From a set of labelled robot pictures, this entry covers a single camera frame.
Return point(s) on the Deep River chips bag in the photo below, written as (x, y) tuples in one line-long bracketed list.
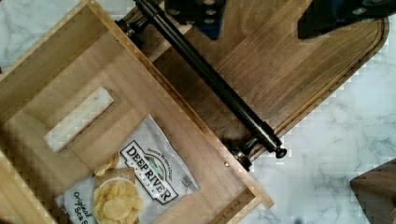
[(148, 160)]

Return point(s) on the black metal drawer handle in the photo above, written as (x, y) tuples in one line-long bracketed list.
[(261, 134)]

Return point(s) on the white marble block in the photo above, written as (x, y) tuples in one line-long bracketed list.
[(79, 119)]

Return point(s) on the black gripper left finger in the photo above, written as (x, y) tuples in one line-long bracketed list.
[(205, 15)]

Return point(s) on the dark wooden cutting board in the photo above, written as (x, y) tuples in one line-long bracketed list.
[(258, 53)]

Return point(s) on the dark wooden box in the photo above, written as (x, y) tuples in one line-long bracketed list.
[(375, 191)]

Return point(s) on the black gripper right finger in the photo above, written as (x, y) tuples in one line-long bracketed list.
[(324, 16)]

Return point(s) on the light wooden drawer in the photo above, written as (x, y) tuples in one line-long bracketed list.
[(84, 51)]

